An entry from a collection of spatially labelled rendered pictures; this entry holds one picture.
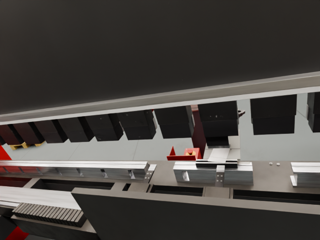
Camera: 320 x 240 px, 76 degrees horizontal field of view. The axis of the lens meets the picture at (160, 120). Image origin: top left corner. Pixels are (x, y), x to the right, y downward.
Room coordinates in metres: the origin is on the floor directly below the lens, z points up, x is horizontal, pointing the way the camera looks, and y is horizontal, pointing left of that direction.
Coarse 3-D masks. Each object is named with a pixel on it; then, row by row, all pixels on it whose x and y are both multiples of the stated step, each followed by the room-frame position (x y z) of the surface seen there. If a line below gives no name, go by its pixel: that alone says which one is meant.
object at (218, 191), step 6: (222, 168) 0.73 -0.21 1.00; (216, 174) 0.70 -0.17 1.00; (222, 174) 0.69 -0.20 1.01; (216, 180) 0.66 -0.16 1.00; (222, 180) 0.65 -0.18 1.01; (216, 186) 0.63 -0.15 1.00; (222, 186) 0.62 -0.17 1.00; (204, 192) 0.60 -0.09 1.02; (210, 192) 0.59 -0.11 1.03; (216, 192) 0.58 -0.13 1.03; (222, 192) 0.57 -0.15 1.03; (228, 192) 0.56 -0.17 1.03; (228, 198) 0.54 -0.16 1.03
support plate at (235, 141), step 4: (232, 136) 0.94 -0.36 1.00; (236, 136) 0.93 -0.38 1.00; (232, 140) 0.91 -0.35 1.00; (236, 140) 0.90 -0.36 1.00; (232, 144) 0.88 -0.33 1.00; (236, 144) 0.87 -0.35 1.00; (232, 148) 0.85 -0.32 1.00; (236, 148) 0.84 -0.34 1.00; (204, 152) 0.88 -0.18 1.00; (208, 152) 0.87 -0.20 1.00; (232, 152) 0.82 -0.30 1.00; (236, 152) 0.81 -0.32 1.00; (204, 156) 0.85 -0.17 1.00; (208, 156) 0.84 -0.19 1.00; (228, 156) 0.80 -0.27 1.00; (232, 156) 0.79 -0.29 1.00; (236, 156) 0.78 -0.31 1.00
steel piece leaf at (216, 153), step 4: (224, 148) 0.86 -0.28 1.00; (228, 148) 0.85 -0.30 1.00; (212, 152) 0.86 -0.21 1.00; (216, 152) 0.85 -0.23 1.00; (220, 152) 0.84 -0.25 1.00; (224, 152) 0.83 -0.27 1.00; (228, 152) 0.82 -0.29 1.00; (212, 156) 0.83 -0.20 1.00; (216, 156) 0.82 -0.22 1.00; (220, 156) 0.81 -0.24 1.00; (224, 156) 0.80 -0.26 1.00
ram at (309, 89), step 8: (304, 88) 0.60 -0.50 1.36; (312, 88) 0.59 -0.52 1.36; (232, 96) 0.70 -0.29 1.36; (240, 96) 0.69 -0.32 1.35; (248, 96) 0.68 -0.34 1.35; (256, 96) 0.67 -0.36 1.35; (264, 96) 0.66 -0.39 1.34; (160, 104) 0.83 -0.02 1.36; (168, 104) 0.82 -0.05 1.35; (176, 104) 0.80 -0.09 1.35; (184, 104) 0.79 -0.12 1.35; (192, 104) 0.77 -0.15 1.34; (88, 112) 1.01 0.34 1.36; (96, 112) 0.99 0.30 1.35; (104, 112) 0.97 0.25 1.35; (112, 112) 0.95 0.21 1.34; (16, 120) 1.26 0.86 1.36; (24, 120) 1.23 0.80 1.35; (32, 120) 1.20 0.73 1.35
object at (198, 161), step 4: (196, 160) 0.84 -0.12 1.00; (200, 160) 0.83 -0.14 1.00; (204, 160) 0.82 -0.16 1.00; (228, 160) 0.77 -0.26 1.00; (232, 160) 0.76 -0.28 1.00; (236, 160) 0.75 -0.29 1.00; (196, 164) 0.82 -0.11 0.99; (200, 164) 0.81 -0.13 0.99; (204, 164) 0.80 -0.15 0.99; (208, 164) 0.79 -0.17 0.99; (212, 164) 0.78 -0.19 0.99; (216, 164) 0.78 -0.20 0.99; (220, 164) 0.77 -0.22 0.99; (224, 164) 0.76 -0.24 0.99; (228, 164) 0.75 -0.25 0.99; (232, 164) 0.74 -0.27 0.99; (236, 164) 0.73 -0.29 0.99
